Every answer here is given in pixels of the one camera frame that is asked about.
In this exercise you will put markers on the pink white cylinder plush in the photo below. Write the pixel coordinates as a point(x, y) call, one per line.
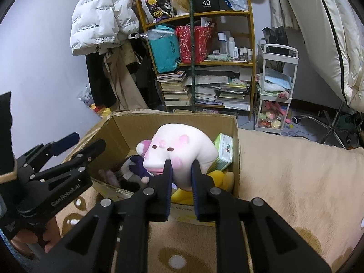
point(182, 150)

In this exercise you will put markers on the white utility cart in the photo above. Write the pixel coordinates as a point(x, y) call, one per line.
point(280, 47)

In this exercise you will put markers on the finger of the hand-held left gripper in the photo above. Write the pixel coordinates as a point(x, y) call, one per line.
point(82, 155)
point(61, 143)

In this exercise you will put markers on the cream hanging cloth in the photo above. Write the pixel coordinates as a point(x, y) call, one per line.
point(281, 2)

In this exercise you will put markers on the white puffer jacket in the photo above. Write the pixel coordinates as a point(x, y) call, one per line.
point(96, 20)

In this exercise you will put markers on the green tissue pack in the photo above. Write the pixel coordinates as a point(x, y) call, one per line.
point(223, 150)

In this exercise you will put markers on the magenta bear plush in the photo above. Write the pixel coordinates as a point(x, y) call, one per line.
point(142, 147)

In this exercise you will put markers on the pile of small colourful toys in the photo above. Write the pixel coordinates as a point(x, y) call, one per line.
point(270, 118)

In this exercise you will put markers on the teal paper bag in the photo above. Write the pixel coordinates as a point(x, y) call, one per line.
point(165, 51)

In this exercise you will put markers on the light blue folded cloth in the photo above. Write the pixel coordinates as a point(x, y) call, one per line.
point(277, 81)

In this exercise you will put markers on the printed cardboard box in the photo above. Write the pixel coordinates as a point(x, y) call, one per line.
point(128, 130)

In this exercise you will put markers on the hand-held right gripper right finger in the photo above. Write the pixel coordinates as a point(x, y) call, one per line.
point(195, 189)

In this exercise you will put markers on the clear plastic bag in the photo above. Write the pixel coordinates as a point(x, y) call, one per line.
point(85, 98)

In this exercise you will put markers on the red gift bag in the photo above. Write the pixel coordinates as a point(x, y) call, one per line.
point(203, 45)

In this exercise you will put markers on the row of white cosmetic bottles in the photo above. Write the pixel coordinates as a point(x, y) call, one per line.
point(234, 47)

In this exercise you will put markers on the cream duvet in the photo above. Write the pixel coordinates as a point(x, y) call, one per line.
point(327, 34)

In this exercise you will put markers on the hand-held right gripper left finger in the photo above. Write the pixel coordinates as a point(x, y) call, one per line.
point(168, 184)

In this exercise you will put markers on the beige hanging coat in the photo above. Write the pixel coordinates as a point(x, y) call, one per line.
point(122, 82)

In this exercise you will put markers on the person's left hand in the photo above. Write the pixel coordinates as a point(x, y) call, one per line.
point(22, 241)

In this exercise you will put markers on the beige patterned rug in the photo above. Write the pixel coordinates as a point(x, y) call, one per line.
point(284, 176)

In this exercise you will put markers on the green pole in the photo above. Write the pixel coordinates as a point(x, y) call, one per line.
point(193, 71)

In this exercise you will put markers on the metal stand legs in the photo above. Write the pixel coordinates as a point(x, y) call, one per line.
point(330, 122)

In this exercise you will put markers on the black patterned tote bag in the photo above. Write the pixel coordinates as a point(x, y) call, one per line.
point(153, 2)

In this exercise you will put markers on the yellow plush toy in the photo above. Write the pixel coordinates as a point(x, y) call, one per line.
point(219, 179)

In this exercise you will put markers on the black hanging garment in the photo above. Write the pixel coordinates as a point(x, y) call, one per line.
point(96, 76)

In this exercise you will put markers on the black marker case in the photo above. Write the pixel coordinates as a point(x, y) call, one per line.
point(206, 0)

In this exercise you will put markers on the white-haired purple doll plush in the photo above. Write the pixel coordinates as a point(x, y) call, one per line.
point(136, 167)

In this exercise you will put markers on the stack of books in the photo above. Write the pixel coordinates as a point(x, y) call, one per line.
point(176, 91)

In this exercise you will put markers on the pale pink plush toy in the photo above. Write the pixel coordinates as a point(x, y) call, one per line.
point(109, 177)

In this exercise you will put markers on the wooden bookshelf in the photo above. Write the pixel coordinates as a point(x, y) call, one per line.
point(227, 12)

